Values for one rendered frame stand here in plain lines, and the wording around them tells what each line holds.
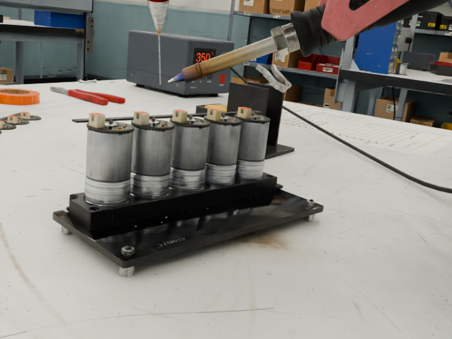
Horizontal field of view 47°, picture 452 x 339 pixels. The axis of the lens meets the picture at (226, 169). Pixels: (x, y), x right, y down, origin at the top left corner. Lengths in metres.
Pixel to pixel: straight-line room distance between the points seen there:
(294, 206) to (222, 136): 0.07
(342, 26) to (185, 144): 0.11
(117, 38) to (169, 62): 5.50
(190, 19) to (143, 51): 4.85
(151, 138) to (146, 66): 0.62
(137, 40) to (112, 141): 0.66
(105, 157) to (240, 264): 0.09
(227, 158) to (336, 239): 0.09
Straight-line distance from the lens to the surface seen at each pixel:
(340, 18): 0.27
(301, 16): 0.28
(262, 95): 0.51
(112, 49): 6.41
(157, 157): 0.29
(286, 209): 0.34
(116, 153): 0.28
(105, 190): 0.28
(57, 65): 6.35
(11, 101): 0.68
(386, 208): 0.41
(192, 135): 0.31
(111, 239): 0.27
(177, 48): 0.85
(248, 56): 0.28
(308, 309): 0.25
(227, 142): 0.33
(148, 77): 0.90
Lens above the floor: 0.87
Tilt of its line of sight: 15 degrees down
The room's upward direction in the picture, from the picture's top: 6 degrees clockwise
